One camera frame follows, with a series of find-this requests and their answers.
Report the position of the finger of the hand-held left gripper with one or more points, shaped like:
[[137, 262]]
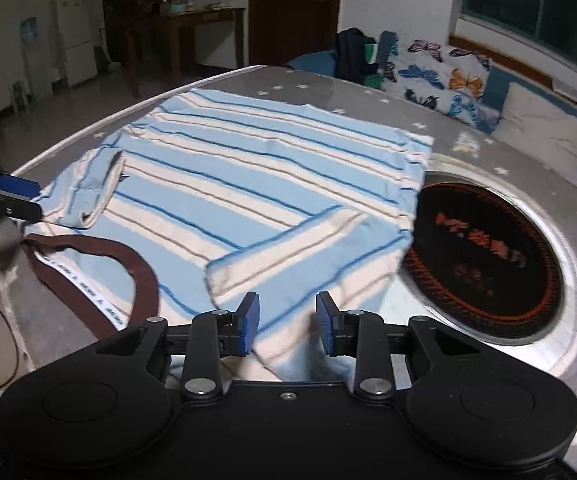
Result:
[[18, 208], [16, 185]]

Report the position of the dark backpack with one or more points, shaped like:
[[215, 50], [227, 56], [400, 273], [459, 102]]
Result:
[[353, 55]]

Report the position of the small green stool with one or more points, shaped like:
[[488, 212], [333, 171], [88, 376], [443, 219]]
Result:
[[20, 91]]

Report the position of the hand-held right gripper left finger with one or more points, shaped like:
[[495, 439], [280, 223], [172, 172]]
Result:
[[248, 322]]

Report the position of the dark wooden shelf cabinet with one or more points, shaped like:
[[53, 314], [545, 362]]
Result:
[[133, 0]]

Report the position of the blue white striped shirt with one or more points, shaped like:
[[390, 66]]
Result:
[[248, 180]]

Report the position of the beige pillow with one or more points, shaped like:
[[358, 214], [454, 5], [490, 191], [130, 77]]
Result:
[[538, 130]]

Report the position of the grey book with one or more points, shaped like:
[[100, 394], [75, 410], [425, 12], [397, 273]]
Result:
[[570, 92]]

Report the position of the white refrigerator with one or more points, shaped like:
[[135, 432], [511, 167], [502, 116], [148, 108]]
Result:
[[76, 40]]

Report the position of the light green kettle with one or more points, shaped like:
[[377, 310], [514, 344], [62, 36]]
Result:
[[176, 5]]

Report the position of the blue sofa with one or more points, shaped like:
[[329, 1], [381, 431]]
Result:
[[313, 62]]

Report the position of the large butterfly print cushion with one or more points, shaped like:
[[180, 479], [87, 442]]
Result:
[[438, 75]]

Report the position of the black round induction cooker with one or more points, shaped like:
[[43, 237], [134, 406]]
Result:
[[478, 270]]

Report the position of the brown wooden desk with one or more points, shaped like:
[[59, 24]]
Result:
[[203, 14]]

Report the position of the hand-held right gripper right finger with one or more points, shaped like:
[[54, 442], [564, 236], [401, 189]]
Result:
[[326, 322]]

